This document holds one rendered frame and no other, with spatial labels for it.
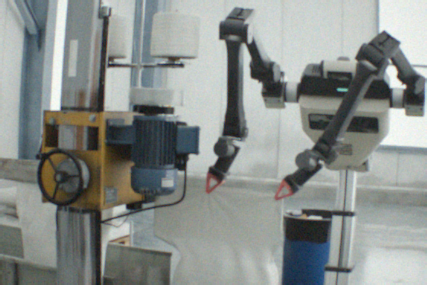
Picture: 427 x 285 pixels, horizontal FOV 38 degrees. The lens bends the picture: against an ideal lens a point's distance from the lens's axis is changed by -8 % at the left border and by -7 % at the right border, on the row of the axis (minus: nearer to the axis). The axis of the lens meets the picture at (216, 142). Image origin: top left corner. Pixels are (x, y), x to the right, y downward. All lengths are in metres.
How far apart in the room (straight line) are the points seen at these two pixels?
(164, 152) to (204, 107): 8.88
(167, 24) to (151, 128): 0.37
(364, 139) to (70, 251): 1.27
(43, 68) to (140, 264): 5.53
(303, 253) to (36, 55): 4.97
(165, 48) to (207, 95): 8.75
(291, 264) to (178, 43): 2.68
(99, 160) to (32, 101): 6.32
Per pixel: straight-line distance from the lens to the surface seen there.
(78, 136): 2.09
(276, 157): 10.57
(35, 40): 8.39
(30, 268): 2.58
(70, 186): 2.06
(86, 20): 2.10
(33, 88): 8.33
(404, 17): 10.36
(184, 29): 2.17
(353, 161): 2.76
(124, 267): 2.94
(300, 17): 10.58
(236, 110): 2.31
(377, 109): 2.58
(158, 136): 2.03
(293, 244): 4.52
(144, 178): 2.04
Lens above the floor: 1.37
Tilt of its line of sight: 3 degrees down
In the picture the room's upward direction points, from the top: 2 degrees clockwise
